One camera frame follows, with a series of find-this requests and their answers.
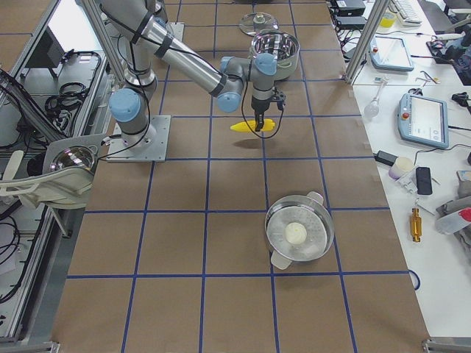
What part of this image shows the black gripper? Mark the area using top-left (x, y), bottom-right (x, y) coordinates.
top-left (252, 88), bottom-right (286, 132)

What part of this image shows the yellow corn cob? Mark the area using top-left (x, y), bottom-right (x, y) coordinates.
top-left (230, 119), bottom-right (276, 132)

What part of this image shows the glass pot lid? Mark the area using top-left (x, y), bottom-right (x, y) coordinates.
top-left (238, 13), bottom-right (279, 37)

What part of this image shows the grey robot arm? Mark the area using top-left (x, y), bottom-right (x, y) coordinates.
top-left (99, 1), bottom-right (286, 135)

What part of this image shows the pale green electric pot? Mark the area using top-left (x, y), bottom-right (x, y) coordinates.
top-left (249, 30), bottom-right (300, 81)

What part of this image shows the steel steamer pot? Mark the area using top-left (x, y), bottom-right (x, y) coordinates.
top-left (265, 191), bottom-right (334, 270)

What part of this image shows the white steamed bun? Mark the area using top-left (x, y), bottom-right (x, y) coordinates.
top-left (284, 222), bottom-right (308, 245)

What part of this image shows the black power adapter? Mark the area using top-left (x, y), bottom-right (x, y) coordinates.
top-left (374, 150), bottom-right (398, 166)

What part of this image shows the far teach pendant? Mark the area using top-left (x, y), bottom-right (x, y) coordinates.
top-left (369, 36), bottom-right (414, 72)

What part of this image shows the teach pendant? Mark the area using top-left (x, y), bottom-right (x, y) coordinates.
top-left (397, 93), bottom-right (449, 149)
top-left (369, 36), bottom-right (414, 72)

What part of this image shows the white paper cup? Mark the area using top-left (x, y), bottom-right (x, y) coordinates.
top-left (388, 157), bottom-right (414, 180)

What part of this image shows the near teach pendant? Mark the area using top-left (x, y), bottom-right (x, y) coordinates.
top-left (397, 93), bottom-right (449, 149)

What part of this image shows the black phone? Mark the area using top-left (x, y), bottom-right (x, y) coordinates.
top-left (416, 167), bottom-right (433, 196)

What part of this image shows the gold brass fitting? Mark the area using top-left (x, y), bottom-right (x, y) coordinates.
top-left (409, 207), bottom-right (422, 243)

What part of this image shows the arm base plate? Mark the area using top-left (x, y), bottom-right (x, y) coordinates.
top-left (105, 115), bottom-right (171, 163)
top-left (166, 22), bottom-right (185, 41)

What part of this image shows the aluminium frame post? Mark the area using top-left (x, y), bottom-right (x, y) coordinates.
top-left (344, 0), bottom-right (389, 84)

